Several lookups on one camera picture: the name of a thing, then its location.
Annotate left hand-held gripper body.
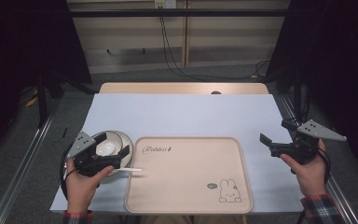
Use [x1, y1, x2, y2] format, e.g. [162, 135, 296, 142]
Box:
[66, 131, 122, 178]

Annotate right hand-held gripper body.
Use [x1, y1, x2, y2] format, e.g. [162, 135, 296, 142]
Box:
[269, 119, 348, 165]

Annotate white plate with dark rim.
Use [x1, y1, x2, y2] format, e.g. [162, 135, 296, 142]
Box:
[89, 130, 134, 178]

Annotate white chopstick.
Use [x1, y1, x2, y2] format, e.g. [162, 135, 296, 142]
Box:
[116, 167, 143, 173]

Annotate pink tray with rabbit print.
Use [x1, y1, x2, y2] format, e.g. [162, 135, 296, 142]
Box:
[124, 136, 254, 215]

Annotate person's right hand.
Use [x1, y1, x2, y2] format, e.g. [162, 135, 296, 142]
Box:
[280, 139, 328, 198]

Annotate person's left hand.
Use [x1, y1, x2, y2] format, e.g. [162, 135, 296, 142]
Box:
[65, 158, 115, 214]

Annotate black metal stand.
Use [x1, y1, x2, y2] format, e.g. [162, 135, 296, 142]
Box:
[293, 68, 303, 119]
[35, 74, 49, 129]

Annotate yellow tape strip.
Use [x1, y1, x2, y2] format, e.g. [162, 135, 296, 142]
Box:
[24, 90, 40, 108]

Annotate white table cover sheet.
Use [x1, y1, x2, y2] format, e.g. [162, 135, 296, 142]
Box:
[49, 92, 304, 214]

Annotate black curtain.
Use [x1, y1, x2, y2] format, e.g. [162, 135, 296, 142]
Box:
[0, 0, 93, 162]
[266, 0, 358, 178]

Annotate right hand-held gripper black cable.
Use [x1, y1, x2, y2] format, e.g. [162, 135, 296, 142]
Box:
[318, 147, 332, 185]

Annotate hand-held gripper black cable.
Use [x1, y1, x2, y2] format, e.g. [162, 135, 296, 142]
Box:
[59, 146, 76, 200]
[318, 147, 332, 185]

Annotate left hand-held gripper black cable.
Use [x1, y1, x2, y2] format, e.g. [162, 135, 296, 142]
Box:
[59, 146, 76, 200]

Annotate aluminium floor rail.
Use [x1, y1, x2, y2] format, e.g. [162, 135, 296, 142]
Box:
[276, 94, 358, 224]
[0, 102, 61, 224]

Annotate black cable on floor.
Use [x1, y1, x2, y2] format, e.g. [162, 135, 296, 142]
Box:
[159, 17, 271, 81]

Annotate wooden vertical post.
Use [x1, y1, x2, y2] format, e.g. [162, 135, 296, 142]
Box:
[182, 0, 190, 68]

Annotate black horizontal frame bar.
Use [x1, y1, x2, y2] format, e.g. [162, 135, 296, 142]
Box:
[69, 8, 290, 18]

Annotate white wall socket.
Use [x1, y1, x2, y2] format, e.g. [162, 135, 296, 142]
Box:
[154, 0, 177, 9]

